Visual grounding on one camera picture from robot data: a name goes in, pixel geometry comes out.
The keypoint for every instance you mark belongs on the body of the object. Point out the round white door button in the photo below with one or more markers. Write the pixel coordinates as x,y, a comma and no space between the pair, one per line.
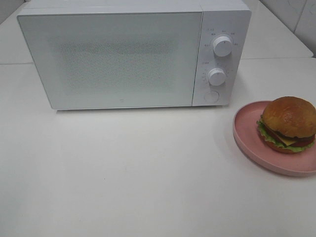
211,97

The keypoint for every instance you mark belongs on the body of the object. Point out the white microwave door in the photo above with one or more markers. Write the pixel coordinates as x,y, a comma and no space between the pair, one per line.
98,61

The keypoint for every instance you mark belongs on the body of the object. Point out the toy hamburger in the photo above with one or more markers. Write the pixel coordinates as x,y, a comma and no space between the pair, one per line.
288,125

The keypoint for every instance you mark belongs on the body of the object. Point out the pink round plate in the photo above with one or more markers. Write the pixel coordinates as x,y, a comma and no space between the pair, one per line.
246,135

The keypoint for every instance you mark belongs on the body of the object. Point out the lower white microwave knob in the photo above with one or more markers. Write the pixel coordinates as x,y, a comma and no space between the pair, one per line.
216,77

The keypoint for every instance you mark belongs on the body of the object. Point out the white microwave knob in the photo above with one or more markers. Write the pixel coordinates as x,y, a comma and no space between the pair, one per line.
216,77
222,46

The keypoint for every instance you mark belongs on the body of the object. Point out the white microwave oven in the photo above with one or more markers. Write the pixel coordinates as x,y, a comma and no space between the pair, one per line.
219,18

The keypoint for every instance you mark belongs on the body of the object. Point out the upper white microwave knob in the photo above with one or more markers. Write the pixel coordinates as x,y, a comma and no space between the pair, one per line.
222,46

